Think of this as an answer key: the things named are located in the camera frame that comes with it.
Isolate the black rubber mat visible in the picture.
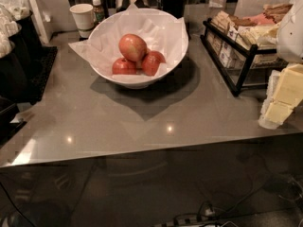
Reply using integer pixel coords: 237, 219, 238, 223
28, 46, 58, 104

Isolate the white napkin dispenser box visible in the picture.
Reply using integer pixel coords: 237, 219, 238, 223
29, 0, 53, 44

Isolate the small green glass bottle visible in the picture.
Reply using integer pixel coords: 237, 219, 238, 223
92, 0, 105, 24

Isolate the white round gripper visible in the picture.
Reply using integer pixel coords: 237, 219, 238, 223
258, 0, 303, 130

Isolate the white paper cup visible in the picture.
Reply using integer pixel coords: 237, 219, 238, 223
69, 4, 95, 38

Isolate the white power strip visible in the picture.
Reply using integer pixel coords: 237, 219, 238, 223
152, 213, 239, 227

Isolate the black stirrer holder cup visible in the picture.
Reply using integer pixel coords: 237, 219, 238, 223
162, 0, 186, 19

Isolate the back red apple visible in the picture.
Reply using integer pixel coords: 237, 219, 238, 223
149, 50, 166, 63

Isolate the white ceramic bowl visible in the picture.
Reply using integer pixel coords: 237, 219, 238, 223
87, 8, 189, 90

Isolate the large top red apple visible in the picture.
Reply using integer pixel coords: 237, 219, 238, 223
118, 34, 147, 62

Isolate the left red apple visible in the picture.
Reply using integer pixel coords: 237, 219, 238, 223
112, 58, 136, 75

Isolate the black wire condiment rack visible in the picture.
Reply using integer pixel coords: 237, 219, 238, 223
200, 18, 287, 96

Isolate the black container with napkins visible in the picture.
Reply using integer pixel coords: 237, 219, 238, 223
0, 12, 43, 104

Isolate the right red apple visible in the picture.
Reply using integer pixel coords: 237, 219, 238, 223
141, 54, 160, 76

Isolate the white paper liner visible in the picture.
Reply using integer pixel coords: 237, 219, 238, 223
68, 3, 189, 83

